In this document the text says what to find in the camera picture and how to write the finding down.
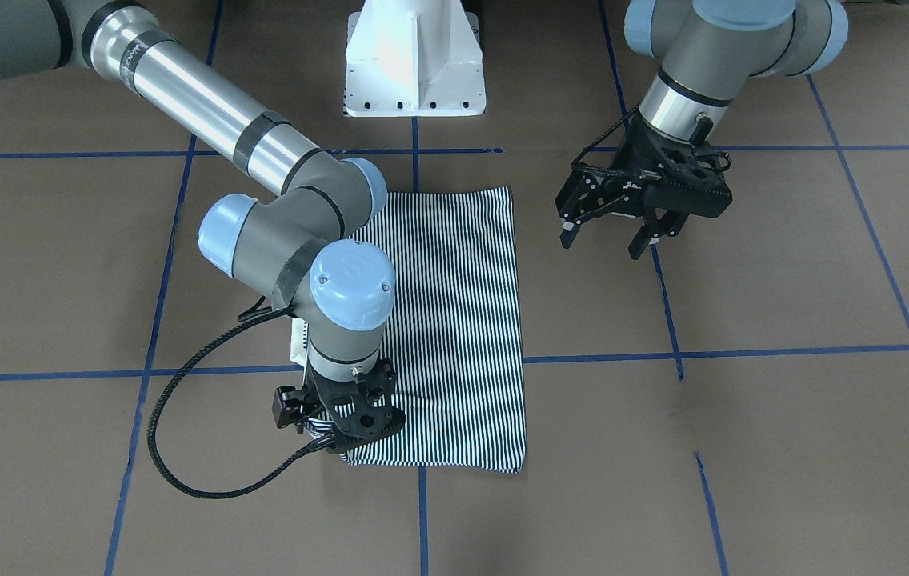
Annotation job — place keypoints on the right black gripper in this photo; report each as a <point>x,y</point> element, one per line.
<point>286,406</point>

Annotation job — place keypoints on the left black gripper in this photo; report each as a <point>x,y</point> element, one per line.
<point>609,194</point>

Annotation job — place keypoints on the striped polo shirt white collar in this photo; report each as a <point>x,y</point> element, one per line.
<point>454,336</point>

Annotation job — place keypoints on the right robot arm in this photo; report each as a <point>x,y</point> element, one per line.
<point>100,277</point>

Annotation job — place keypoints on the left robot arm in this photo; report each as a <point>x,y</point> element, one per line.
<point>707,50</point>

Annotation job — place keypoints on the white pillar with base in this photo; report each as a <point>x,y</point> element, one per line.
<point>414,59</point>

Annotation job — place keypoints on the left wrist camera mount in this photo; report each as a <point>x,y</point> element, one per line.
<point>691,181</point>

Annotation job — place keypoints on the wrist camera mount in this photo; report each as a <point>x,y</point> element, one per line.
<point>359,417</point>
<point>691,181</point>

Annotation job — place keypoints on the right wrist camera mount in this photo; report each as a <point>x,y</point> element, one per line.
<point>359,417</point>

